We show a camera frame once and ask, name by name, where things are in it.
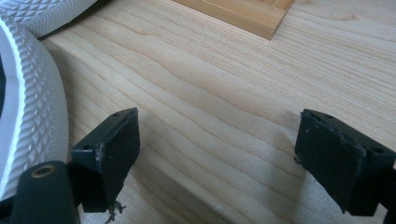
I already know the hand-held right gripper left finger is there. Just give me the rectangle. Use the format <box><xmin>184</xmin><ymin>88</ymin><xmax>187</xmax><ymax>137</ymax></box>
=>
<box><xmin>70</xmin><ymin>106</ymin><xmax>141</xmax><ymax>214</ymax></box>

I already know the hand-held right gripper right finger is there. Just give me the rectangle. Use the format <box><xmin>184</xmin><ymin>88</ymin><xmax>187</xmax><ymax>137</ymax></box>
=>
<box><xmin>293</xmin><ymin>108</ymin><xmax>396</xmax><ymax>217</ymax></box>

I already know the black white canvas sneaker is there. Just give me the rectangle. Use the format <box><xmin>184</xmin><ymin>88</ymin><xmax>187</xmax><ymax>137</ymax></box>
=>
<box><xmin>0</xmin><ymin>0</ymin><xmax>98</xmax><ymax>39</ymax></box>
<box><xmin>0</xmin><ymin>15</ymin><xmax>70</xmax><ymax>202</ymax></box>

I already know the wooden shoe rack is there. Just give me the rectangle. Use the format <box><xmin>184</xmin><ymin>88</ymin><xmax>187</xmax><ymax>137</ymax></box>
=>
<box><xmin>172</xmin><ymin>0</ymin><xmax>296</xmax><ymax>41</ymax></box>

